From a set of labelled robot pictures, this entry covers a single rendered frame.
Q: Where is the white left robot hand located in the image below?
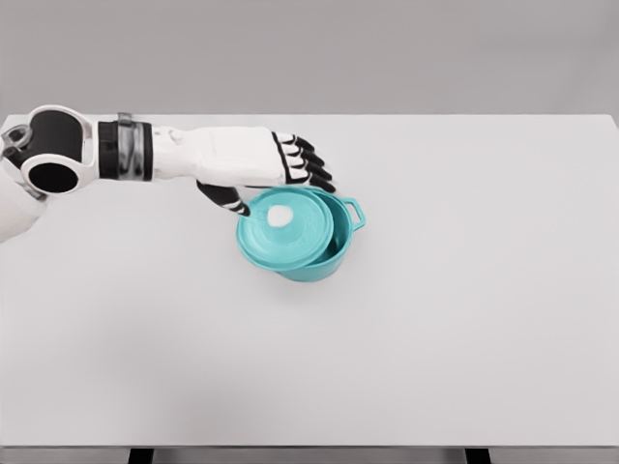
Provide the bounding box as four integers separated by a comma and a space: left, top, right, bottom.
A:
192, 126, 338, 218

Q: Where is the teal pot lid white knob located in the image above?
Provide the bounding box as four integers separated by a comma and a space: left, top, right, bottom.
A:
235, 188, 339, 270

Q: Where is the teal pot with handles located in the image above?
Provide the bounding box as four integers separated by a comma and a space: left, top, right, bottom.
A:
273, 188, 368, 283

